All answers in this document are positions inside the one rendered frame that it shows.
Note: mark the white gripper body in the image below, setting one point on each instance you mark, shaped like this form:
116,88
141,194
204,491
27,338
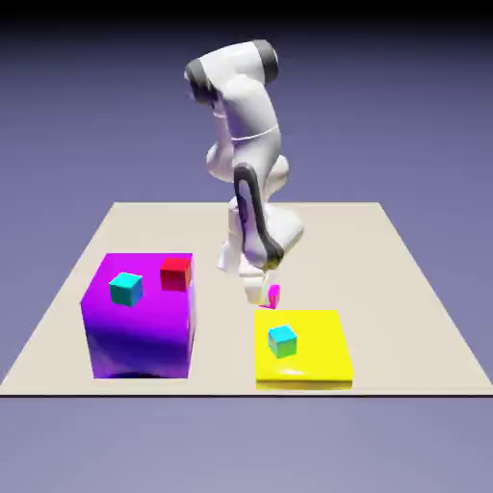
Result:
252,283

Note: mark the small magenta cube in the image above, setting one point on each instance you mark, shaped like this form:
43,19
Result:
274,295

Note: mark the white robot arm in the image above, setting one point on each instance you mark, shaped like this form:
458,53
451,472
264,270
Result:
250,115

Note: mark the small cyan cube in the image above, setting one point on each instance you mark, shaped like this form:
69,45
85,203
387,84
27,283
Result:
126,289
282,341

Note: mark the small red cube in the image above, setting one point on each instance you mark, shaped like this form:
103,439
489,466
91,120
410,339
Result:
175,274

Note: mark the large yellow box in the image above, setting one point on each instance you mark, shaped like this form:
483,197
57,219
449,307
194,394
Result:
308,346

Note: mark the large purple box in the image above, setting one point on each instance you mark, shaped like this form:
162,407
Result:
138,327

